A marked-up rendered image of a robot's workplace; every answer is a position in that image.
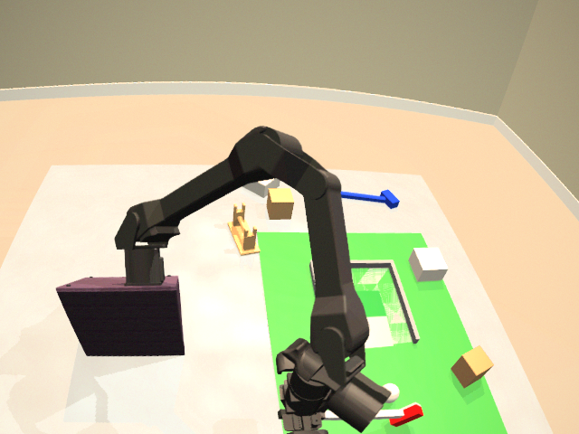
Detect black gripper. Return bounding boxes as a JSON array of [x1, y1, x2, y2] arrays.
[[276, 352, 330, 434]]

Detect white ball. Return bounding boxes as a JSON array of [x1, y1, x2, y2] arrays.
[[384, 383, 399, 403]]

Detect blue golf putter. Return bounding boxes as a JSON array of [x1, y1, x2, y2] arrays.
[[341, 190, 400, 209]]

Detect green putting mat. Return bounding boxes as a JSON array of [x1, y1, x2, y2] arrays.
[[257, 232, 508, 434]]

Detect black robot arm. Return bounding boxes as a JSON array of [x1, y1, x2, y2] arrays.
[[114, 126, 392, 433]]

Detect tan cube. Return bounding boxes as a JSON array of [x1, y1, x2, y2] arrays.
[[266, 188, 294, 220], [451, 346, 494, 389]]

